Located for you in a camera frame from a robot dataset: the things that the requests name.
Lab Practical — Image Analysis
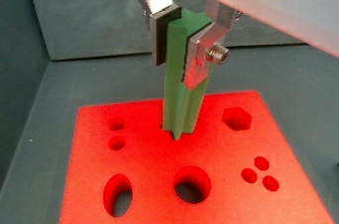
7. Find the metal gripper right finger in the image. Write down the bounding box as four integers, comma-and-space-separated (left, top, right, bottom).
183, 0, 238, 89

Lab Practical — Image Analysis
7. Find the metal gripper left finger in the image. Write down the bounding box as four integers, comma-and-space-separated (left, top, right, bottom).
139, 0, 182, 65

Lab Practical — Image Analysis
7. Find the green star-shaped peg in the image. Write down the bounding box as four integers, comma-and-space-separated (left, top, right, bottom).
163, 9, 211, 140

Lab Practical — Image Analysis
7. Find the red shape-sorting board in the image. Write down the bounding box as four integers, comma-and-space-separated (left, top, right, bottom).
61, 91, 335, 224

